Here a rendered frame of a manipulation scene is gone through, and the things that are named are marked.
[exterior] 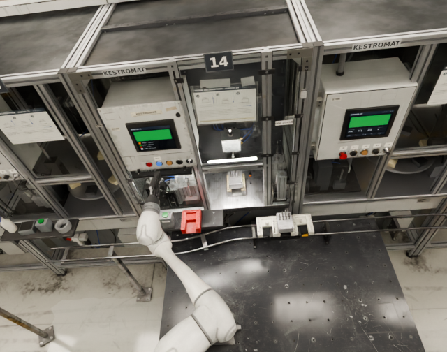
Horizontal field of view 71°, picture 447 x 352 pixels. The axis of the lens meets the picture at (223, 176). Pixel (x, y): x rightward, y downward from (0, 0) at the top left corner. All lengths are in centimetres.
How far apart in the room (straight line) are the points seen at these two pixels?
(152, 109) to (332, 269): 151
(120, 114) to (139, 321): 188
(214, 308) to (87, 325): 200
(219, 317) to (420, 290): 218
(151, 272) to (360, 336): 183
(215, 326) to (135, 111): 104
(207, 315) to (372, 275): 132
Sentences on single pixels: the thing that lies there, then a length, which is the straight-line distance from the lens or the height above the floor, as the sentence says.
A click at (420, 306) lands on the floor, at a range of 311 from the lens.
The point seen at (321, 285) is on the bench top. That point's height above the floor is 68.
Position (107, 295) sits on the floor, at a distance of 320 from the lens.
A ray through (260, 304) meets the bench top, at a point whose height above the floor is 68.
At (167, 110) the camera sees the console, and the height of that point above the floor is 179.
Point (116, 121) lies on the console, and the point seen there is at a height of 174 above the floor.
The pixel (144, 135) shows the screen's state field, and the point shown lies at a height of 165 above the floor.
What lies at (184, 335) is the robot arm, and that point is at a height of 150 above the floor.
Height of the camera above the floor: 270
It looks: 48 degrees down
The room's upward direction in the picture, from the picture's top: 9 degrees counter-clockwise
